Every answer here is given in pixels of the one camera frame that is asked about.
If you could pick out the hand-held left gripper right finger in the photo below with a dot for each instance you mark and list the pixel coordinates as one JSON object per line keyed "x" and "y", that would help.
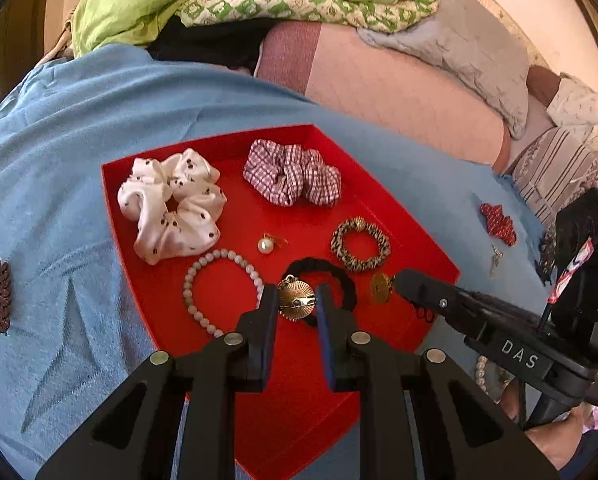
{"x": 326, "y": 340}

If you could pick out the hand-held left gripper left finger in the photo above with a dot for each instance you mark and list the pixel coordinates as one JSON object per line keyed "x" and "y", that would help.
{"x": 269, "y": 340}

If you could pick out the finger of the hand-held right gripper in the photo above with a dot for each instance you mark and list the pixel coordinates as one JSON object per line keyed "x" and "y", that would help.
{"x": 429, "y": 297}

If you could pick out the gold round earring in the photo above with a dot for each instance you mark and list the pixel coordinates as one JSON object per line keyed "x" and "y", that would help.
{"x": 380, "y": 287}

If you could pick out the gold fan earring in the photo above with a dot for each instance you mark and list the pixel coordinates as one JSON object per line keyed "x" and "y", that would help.
{"x": 296, "y": 295}

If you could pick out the black scrunchie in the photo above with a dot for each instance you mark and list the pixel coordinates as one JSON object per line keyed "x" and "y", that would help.
{"x": 349, "y": 290}

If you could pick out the red shallow box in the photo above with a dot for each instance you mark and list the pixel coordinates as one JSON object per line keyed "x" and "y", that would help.
{"x": 299, "y": 410}

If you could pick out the leopard print scrunchie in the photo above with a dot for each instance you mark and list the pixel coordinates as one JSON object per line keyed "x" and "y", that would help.
{"x": 339, "y": 247}

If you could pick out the pearl earring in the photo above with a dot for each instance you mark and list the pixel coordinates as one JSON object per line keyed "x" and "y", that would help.
{"x": 265, "y": 246}

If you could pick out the white printed satin scrunchie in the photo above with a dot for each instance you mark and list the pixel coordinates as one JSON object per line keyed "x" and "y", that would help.
{"x": 189, "y": 225}

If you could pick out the red checked scrunchie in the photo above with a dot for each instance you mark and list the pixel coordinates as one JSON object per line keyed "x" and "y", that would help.
{"x": 284, "y": 175}

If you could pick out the person's right hand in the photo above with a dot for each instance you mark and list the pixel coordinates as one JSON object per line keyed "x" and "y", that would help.
{"x": 561, "y": 437}

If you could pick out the dark hair clip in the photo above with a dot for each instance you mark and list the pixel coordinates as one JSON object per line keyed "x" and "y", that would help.
{"x": 547, "y": 255}

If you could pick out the red beaded hair clip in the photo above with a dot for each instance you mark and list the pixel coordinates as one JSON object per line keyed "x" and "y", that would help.
{"x": 499, "y": 222}

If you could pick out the striped beige cloth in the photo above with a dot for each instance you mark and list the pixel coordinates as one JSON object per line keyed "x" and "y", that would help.
{"x": 554, "y": 170}

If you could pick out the pink sofa cushion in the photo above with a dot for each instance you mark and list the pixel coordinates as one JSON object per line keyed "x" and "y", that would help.
{"x": 389, "y": 95}

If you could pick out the white floral cloth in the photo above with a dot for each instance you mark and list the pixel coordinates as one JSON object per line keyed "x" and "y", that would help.
{"x": 579, "y": 102}

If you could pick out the grey pillow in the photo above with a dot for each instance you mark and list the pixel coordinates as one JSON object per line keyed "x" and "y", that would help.
{"x": 469, "y": 45}

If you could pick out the brown leaf hair clip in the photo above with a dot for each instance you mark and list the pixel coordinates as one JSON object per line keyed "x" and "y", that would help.
{"x": 1, "y": 295}

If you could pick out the black cloth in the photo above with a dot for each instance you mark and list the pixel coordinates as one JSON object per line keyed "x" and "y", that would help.
{"x": 204, "y": 45}

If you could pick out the wooden door frame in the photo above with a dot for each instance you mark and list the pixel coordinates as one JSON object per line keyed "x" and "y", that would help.
{"x": 24, "y": 5}

